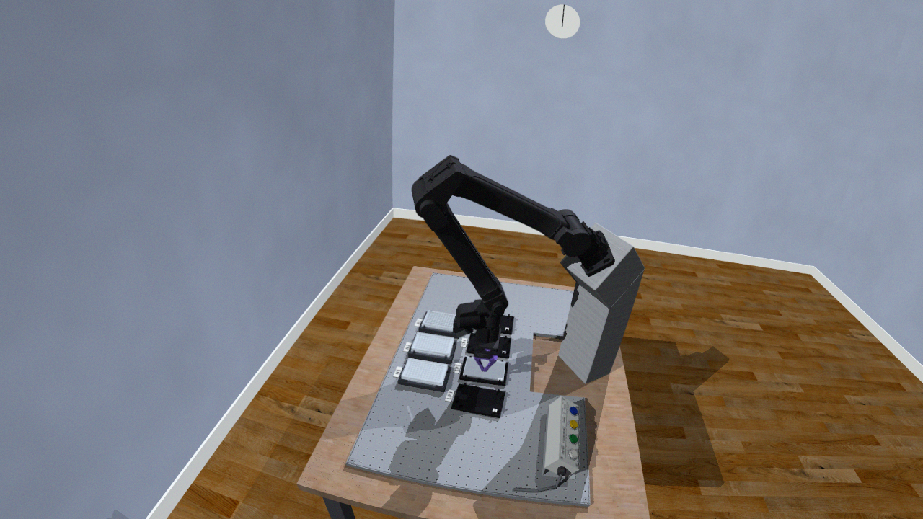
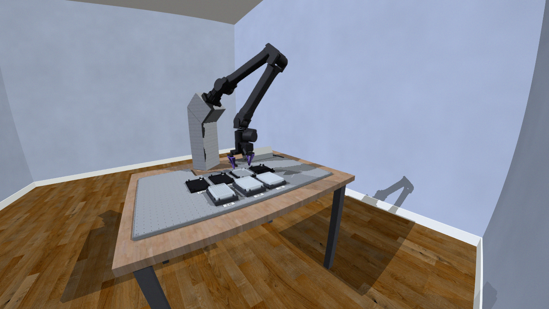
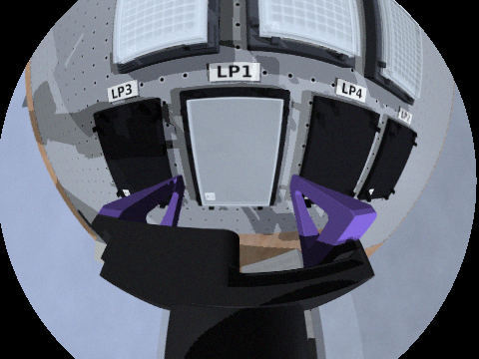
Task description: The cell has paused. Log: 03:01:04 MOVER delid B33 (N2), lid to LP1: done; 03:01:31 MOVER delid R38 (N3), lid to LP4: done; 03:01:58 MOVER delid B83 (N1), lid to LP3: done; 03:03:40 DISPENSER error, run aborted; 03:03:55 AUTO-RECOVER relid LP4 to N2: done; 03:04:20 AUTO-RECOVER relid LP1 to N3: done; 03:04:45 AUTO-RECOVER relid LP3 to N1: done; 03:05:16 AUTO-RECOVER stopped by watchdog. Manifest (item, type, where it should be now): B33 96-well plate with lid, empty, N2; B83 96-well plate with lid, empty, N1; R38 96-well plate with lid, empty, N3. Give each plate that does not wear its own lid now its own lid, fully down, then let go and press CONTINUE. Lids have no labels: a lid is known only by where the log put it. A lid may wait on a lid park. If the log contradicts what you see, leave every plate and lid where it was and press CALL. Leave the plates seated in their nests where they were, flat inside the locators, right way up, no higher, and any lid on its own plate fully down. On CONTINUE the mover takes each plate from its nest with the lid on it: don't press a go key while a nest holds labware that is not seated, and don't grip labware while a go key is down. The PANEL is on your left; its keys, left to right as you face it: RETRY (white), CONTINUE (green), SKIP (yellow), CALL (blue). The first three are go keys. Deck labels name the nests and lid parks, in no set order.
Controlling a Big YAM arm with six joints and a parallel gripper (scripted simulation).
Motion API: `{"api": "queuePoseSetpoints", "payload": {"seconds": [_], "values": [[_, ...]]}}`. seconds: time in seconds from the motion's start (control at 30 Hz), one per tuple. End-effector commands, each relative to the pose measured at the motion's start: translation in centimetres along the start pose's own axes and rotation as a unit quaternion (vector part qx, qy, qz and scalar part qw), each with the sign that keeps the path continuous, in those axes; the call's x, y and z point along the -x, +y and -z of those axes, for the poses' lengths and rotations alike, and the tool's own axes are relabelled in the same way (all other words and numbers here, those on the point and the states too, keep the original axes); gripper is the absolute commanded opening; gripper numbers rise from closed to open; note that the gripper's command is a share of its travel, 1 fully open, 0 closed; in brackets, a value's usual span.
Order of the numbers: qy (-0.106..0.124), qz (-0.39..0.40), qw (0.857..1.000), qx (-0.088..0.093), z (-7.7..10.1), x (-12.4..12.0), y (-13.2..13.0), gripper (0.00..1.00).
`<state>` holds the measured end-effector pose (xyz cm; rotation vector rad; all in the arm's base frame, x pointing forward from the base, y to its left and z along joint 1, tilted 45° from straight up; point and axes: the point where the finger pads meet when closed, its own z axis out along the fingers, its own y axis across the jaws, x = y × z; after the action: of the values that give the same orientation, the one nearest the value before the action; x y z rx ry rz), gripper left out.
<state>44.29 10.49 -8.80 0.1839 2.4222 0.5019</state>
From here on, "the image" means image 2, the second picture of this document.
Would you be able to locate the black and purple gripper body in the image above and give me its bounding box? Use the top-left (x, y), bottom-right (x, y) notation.
top-left (227, 149), bottom-right (245, 157)

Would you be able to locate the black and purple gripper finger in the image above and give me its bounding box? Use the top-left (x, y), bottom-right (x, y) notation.
top-left (227, 156), bottom-right (235, 169)
top-left (247, 154), bottom-right (255, 166)

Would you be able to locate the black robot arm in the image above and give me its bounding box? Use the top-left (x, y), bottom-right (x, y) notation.
top-left (202, 43), bottom-right (288, 155)

